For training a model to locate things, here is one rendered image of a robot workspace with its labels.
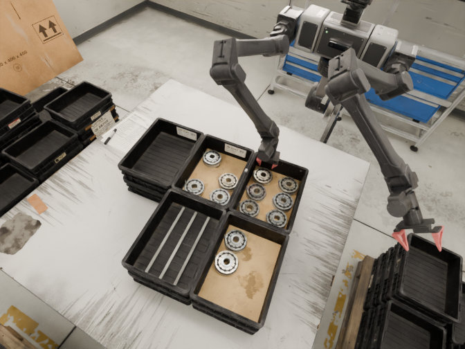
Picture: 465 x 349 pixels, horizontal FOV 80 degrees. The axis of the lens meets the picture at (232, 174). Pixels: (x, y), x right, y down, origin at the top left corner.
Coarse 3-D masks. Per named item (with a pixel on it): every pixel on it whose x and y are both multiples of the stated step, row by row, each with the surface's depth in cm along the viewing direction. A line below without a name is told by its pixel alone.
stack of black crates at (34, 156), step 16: (48, 128) 216; (64, 128) 209; (16, 144) 199; (32, 144) 210; (48, 144) 212; (64, 144) 201; (80, 144) 215; (16, 160) 189; (32, 160) 202; (48, 160) 196; (64, 160) 207; (48, 176) 202
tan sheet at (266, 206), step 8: (256, 168) 156; (280, 176) 154; (248, 184) 149; (272, 184) 150; (256, 192) 147; (272, 192) 147; (296, 192) 149; (264, 200) 144; (272, 200) 144; (248, 208) 140; (264, 208) 141; (272, 208) 141; (264, 216) 139; (288, 216) 140
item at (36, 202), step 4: (32, 196) 150; (36, 196) 150; (28, 200) 148; (32, 200) 149; (36, 200) 149; (40, 200) 149; (32, 204) 147; (36, 204) 147; (40, 204) 147; (44, 204) 148; (36, 208) 146; (40, 208) 146; (44, 208) 146; (40, 212) 145
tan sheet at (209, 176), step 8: (200, 160) 157; (224, 160) 158; (232, 160) 158; (240, 160) 159; (200, 168) 153; (208, 168) 154; (216, 168) 154; (224, 168) 154; (232, 168) 155; (240, 168) 155; (192, 176) 150; (200, 176) 150; (208, 176) 151; (216, 176) 151; (208, 184) 147; (216, 184) 148; (208, 192) 145
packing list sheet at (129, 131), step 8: (136, 112) 194; (128, 120) 189; (136, 120) 189; (144, 120) 190; (112, 128) 183; (120, 128) 184; (128, 128) 184; (136, 128) 185; (144, 128) 186; (104, 136) 179; (112, 136) 179; (120, 136) 180; (128, 136) 180; (136, 136) 181; (112, 144) 175; (120, 144) 176; (128, 144) 176
